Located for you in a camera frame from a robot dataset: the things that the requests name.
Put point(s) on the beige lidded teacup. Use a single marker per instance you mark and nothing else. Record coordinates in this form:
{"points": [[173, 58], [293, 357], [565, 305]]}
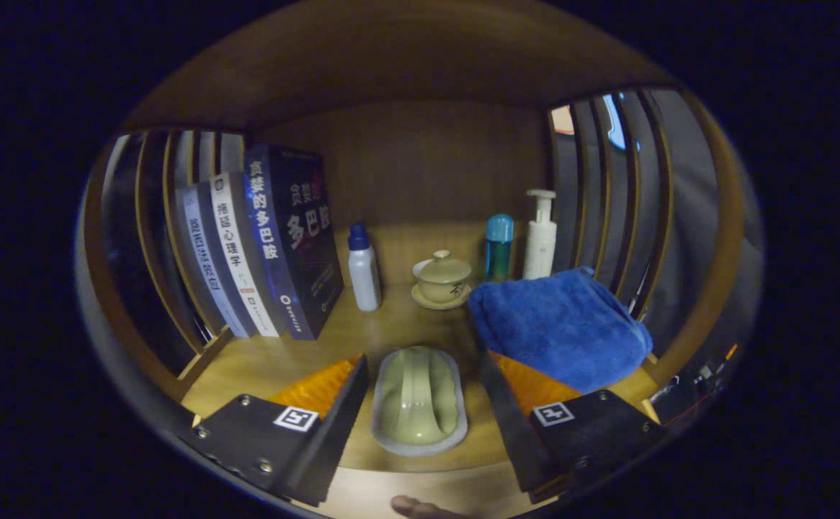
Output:
{"points": [[441, 277]]}

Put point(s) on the wooden countertop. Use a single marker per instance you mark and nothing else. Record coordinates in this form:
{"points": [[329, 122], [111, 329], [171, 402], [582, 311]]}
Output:
{"points": [[362, 324]]}

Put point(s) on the teal bottle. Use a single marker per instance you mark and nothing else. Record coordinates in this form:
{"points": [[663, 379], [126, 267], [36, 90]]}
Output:
{"points": [[498, 249]]}

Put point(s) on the white bottle with blue cap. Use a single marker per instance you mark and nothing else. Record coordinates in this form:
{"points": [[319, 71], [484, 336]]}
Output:
{"points": [[364, 277]]}

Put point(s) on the white pump bottle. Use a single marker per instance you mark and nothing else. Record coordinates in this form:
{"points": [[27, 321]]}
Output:
{"points": [[539, 245]]}

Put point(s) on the white book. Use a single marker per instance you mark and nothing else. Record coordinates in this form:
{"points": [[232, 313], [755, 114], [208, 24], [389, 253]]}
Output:
{"points": [[240, 259]]}

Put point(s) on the wooden cabinet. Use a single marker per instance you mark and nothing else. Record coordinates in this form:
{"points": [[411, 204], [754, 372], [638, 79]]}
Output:
{"points": [[427, 166]]}

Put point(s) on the light blue book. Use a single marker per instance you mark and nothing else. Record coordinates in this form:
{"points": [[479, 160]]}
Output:
{"points": [[207, 267]]}

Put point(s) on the dark blue book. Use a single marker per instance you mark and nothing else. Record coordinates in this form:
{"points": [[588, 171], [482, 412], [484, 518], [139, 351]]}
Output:
{"points": [[297, 238]]}

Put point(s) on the blue towel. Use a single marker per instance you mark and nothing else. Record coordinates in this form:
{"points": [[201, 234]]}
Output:
{"points": [[564, 324]]}

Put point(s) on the black and orange tool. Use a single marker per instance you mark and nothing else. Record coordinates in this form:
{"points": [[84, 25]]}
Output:
{"points": [[708, 371]]}

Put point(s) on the pale green scrub brush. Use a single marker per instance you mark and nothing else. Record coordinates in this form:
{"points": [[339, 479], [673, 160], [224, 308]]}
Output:
{"points": [[420, 404]]}

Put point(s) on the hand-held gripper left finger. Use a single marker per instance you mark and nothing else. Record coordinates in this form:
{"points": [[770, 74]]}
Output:
{"points": [[333, 432]]}

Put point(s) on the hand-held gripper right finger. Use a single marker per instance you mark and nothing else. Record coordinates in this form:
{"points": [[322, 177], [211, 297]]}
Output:
{"points": [[510, 425]]}

